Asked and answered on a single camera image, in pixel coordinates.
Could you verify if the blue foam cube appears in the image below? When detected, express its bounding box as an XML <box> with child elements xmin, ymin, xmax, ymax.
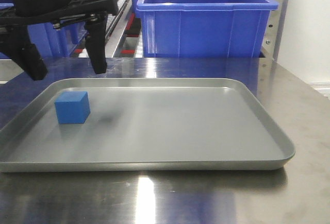
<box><xmin>54</xmin><ymin>91</ymin><xmax>90</xmax><ymax>124</ymax></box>

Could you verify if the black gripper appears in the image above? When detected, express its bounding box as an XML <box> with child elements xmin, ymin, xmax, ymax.
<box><xmin>1</xmin><ymin>0</ymin><xmax>118</xmax><ymax>81</ymax></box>

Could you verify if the metal shelf upright post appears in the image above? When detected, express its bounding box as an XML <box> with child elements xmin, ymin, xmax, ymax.
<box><xmin>262</xmin><ymin>0</ymin><xmax>288</xmax><ymax>61</ymax></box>

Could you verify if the blue plastic bin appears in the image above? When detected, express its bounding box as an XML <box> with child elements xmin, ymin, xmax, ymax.
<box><xmin>137</xmin><ymin>0</ymin><xmax>278</xmax><ymax>58</ymax></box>
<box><xmin>0</xmin><ymin>0</ymin><xmax>112</xmax><ymax>60</ymax></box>

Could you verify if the grey metal tray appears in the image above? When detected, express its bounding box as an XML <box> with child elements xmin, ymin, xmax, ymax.
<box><xmin>1</xmin><ymin>78</ymin><xmax>295</xmax><ymax>173</ymax></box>

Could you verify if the blue plastic bin right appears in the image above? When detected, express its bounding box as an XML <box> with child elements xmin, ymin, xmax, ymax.
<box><xmin>137</xmin><ymin>0</ymin><xmax>278</xmax><ymax>58</ymax></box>

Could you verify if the blue plastic bin left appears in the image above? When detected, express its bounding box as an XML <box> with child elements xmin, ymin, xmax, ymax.
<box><xmin>0</xmin><ymin>0</ymin><xmax>112</xmax><ymax>60</ymax></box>

